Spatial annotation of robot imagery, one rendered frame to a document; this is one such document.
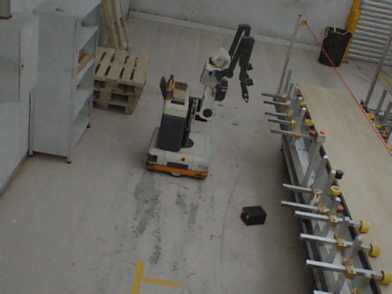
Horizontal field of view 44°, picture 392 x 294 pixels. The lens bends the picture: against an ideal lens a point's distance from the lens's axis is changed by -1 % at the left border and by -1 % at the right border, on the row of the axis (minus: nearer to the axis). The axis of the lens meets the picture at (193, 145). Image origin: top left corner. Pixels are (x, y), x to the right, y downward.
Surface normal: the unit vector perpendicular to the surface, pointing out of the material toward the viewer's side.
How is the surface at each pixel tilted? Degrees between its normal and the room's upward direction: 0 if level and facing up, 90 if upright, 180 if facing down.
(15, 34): 90
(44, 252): 0
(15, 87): 90
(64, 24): 90
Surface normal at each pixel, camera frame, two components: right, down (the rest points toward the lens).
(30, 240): 0.18, -0.87
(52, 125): -0.04, 0.47
